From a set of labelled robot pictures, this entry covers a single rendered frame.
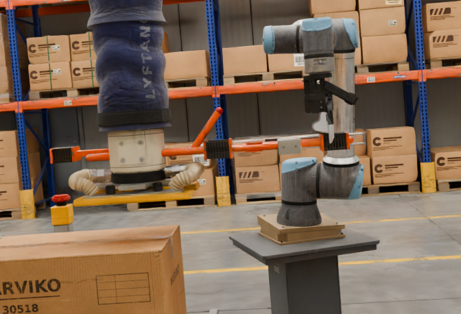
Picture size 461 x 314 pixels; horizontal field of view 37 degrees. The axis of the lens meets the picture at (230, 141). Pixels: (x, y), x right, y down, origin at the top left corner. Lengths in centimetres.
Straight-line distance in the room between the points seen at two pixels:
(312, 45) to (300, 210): 100
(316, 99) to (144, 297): 76
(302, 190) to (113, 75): 113
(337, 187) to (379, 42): 660
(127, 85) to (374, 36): 749
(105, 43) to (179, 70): 729
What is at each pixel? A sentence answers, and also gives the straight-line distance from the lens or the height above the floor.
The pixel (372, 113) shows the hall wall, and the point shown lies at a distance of 1062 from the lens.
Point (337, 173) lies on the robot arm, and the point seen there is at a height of 103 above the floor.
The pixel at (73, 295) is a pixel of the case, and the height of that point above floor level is 84.
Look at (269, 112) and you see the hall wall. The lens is 1053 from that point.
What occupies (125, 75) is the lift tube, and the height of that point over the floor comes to 144.
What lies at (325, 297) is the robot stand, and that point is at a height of 51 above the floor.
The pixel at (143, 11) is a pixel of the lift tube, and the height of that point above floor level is 162.
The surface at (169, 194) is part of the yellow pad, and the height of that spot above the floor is 109.
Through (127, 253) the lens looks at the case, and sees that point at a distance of 197.
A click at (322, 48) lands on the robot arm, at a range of 207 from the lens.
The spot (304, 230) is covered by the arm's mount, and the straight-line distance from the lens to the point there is 287.
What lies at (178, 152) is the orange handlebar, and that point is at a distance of 208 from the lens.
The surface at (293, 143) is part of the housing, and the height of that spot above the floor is 121.
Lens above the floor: 133
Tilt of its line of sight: 3 degrees down
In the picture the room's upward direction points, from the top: 4 degrees counter-clockwise
